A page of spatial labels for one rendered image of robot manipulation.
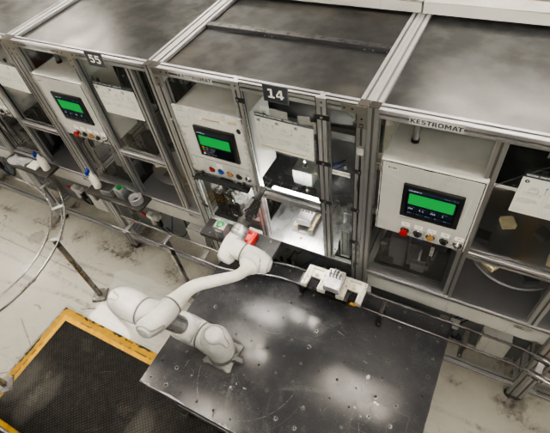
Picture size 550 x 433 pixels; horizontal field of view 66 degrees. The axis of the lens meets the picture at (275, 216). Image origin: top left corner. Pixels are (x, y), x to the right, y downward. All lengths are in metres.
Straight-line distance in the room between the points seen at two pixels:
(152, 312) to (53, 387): 1.98
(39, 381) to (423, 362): 2.77
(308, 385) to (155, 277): 1.91
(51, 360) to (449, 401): 2.94
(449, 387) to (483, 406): 0.22
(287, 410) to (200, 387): 0.50
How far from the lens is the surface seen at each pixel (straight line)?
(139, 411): 3.43
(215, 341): 2.38
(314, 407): 2.47
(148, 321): 1.90
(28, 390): 3.91
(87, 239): 4.51
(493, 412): 3.32
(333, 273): 2.47
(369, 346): 2.58
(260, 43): 2.28
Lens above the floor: 3.05
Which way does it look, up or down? 49 degrees down
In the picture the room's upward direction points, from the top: 10 degrees counter-clockwise
